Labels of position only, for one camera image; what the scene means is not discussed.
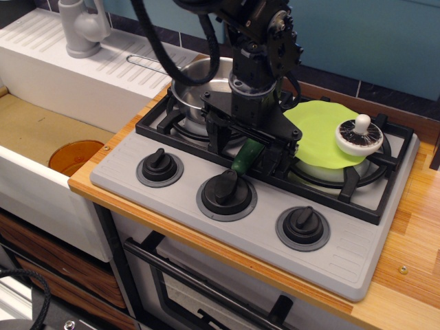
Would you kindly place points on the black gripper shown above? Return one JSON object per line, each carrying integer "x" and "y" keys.
{"x": 255, "y": 112}

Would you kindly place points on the green toy pickle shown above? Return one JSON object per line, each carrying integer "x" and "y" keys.
{"x": 246, "y": 156}

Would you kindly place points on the white toy mushroom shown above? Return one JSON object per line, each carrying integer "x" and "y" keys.
{"x": 359, "y": 137}

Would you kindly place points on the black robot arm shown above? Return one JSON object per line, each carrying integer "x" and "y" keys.
{"x": 265, "y": 52}

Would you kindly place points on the black middle stove knob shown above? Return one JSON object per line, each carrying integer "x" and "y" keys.
{"x": 226, "y": 197}

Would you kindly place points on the black stove knob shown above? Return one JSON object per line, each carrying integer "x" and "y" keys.
{"x": 303, "y": 229}
{"x": 159, "y": 169}
{"x": 226, "y": 197}

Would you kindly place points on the light green plate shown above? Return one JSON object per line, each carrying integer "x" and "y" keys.
{"x": 318, "y": 121}

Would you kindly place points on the grey toy stove top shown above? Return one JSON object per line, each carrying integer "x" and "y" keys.
{"x": 344, "y": 266}

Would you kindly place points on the stainless steel pot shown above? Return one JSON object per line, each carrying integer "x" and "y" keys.
{"x": 189, "y": 98}

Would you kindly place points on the black left stove knob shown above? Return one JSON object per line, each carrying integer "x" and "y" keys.
{"x": 159, "y": 169}

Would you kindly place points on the black right stove knob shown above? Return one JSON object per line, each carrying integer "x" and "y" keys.
{"x": 303, "y": 229}

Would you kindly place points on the black left burner grate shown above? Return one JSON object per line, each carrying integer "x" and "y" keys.
{"x": 166, "y": 123}

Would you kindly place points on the black burner grate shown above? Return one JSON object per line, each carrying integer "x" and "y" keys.
{"x": 363, "y": 191}
{"x": 166, "y": 123}

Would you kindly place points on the black right burner grate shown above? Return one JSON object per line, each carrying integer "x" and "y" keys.
{"x": 363, "y": 191}

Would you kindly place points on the orange plastic cup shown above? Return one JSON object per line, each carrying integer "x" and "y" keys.
{"x": 70, "y": 157}

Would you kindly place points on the white toy sink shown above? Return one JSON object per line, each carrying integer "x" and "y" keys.
{"x": 49, "y": 99}

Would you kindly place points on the grey toy faucet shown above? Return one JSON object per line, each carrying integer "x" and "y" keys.
{"x": 83, "y": 31}

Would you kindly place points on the wooden drawer front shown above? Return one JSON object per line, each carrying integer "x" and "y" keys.
{"x": 75, "y": 278}

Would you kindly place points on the oven door with black handle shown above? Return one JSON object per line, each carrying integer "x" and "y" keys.
{"x": 190, "y": 290}

